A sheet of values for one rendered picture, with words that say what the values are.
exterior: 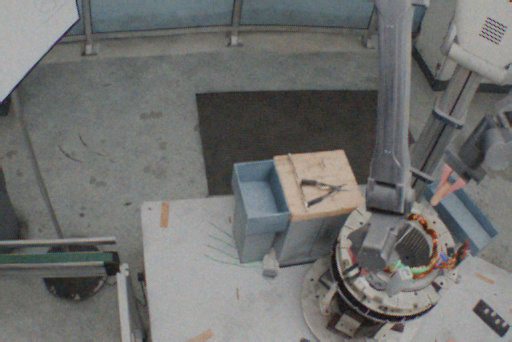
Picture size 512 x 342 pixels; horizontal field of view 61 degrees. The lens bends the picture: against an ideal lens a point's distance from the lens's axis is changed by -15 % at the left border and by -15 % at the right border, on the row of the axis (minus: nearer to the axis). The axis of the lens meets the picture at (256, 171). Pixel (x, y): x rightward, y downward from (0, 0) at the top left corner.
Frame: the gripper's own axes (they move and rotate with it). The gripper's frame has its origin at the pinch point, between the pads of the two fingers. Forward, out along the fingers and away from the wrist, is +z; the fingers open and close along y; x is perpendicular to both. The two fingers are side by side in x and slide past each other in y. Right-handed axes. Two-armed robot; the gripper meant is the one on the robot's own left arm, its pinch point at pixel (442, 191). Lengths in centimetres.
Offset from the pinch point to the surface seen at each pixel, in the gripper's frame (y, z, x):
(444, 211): 3.5, 18.5, 30.8
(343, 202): -18.1, 26.5, 10.0
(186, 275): -36, 66, -12
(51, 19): -103, 21, -29
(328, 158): -30.2, 24.8, 17.7
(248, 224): -29.6, 37.4, -9.0
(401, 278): 6.3, 18.1, -7.5
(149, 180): -113, 131, 59
